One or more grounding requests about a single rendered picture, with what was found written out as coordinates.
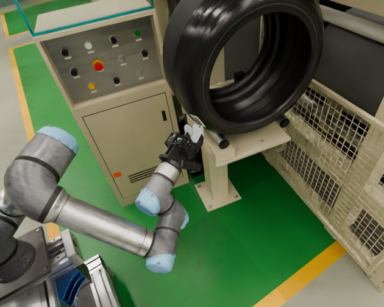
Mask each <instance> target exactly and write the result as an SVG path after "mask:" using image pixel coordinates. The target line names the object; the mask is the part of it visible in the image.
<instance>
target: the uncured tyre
mask: <svg viewBox="0 0 384 307"><path fill-rule="evenodd" d="M259 16H263V21H264V25H265V35H264V40H263V45H262V48H261V51H260V54H259V56H258V58H257V60H256V61H255V63H254V65H253V66H252V67H251V69H250V70H249V71H248V72H247V73H246V74H245V75H244V76H243V77H242V78H241V79H239V80H238V81H236V82H235V83H233V84H231V85H229V86H225V87H223V88H216V89H210V77H211V74H212V69H213V66H214V64H215V61H216V59H217V57H218V55H219V53H220V52H221V50H222V48H223V47H224V45H225V44H226V43H227V42H228V40H229V39H230V38H231V37H232V35H233V34H234V33H235V32H236V31H238V30H239V29H240V28H241V27H243V26H244V25H245V24H247V23H248V22H249V21H252V20H253V19H255V18H257V17H259ZM323 41H324V21H323V17H322V12H321V8H320V6H319V4H318V2H317V0H180V2H179V3H178V5H177V6H176V8H175V10H174V11H173V13H172V15H171V18H170V20H169V23H168V25H167V28H166V32H165V37H164V41H163V68H164V72H165V76H166V79H167V82H168V85H169V87H170V89H171V90H172V92H173V93H174V95H175V96H176V98H177V99H178V101H179V102H180V104H181V106H182V107H183V109H184V110H185V111H186V113H187V114H188V116H189V117H190V118H191V119H192V120H193V121H194V122H195V123H197V122H196V121H195V120H194V119H193V118H192V117H191V116H190V115H193V116H197V117H198V118H199V119H200V120H201V122H202V123H203V124H204V125H205V127H203V128H205V129H206V130H208V131H211V132H213V133H217V134H221V135H239V134H243V133H247V132H252V131H255V130H258V129H260V128H263V127H265V126H267V125H269V124H271V123H272V122H274V121H276V120H277V119H279V118H280V117H281V116H283V115H284V114H285V113H286V112H287V111H288V110H289V109H290V108H291V107H292V106H293V105H294V104H295V103H296V102H297V101H298V100H299V99H300V97H301V96H302V95H303V94H304V92H305V90H306V89H307V88H308V86H309V84H310V82H311V81H312V79H313V77H314V75H315V72H316V70H317V68H318V65H319V61H320V58H321V54H322V46H323Z"/></svg>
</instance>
